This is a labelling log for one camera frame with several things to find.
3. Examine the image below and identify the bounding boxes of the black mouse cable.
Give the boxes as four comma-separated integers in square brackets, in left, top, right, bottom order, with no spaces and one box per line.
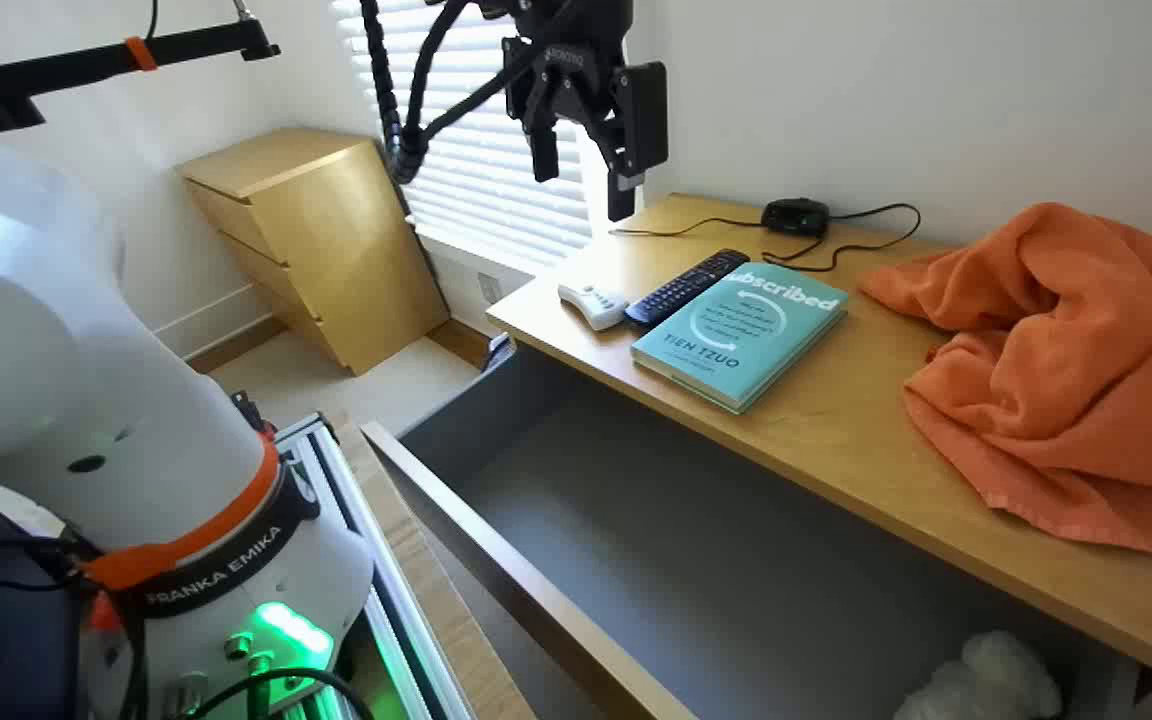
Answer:
[621,201,928,276]

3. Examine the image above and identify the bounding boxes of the aluminium rail frame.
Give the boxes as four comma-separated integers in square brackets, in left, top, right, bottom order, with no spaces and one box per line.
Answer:
[275,415,472,720]

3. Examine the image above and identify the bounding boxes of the black computer mouse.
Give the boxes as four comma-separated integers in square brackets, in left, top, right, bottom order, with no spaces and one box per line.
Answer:
[758,197,826,239]

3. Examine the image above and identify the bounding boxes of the white plush toy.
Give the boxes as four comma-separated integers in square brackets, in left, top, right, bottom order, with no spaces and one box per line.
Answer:
[893,633,1063,720]

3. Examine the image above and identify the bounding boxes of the white window blinds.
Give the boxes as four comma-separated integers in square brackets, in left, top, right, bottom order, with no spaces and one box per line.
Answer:
[331,0,590,271]

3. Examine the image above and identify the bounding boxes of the orange towel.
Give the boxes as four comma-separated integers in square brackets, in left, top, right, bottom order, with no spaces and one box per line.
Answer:
[860,203,1152,553]

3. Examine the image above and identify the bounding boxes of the black remote control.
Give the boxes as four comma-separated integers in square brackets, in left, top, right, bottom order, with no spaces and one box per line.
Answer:
[623,250,743,334]

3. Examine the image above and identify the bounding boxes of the blue book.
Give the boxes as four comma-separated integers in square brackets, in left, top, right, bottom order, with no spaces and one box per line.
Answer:
[632,259,848,415]

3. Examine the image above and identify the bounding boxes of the black camera boom pole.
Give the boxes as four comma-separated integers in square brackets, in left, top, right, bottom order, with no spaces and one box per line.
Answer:
[0,20,275,131]

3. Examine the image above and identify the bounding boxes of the open grey drawer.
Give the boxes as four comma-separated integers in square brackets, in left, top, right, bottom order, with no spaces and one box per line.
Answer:
[365,347,1138,720]

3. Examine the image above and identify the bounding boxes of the white small tube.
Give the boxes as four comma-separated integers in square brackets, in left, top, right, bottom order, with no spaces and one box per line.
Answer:
[559,286,628,334]

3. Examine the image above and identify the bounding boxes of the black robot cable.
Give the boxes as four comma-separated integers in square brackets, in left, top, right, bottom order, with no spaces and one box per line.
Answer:
[356,0,526,190]

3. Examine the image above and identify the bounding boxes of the wooden chest of drawers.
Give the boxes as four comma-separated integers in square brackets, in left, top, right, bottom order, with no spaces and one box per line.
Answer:
[178,127,446,371]

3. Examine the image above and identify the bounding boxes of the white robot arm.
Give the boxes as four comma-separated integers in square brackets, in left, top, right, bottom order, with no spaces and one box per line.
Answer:
[0,147,371,720]

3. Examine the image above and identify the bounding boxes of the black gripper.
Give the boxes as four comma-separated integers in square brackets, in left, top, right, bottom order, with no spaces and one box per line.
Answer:
[502,0,666,224]

